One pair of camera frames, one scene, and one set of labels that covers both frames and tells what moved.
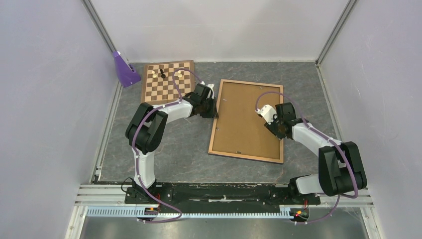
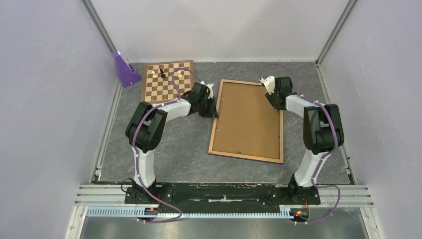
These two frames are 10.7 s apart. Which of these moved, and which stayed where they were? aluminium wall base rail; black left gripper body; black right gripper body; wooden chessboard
Moved: black right gripper body
Stayed: black left gripper body; wooden chessboard; aluminium wall base rail
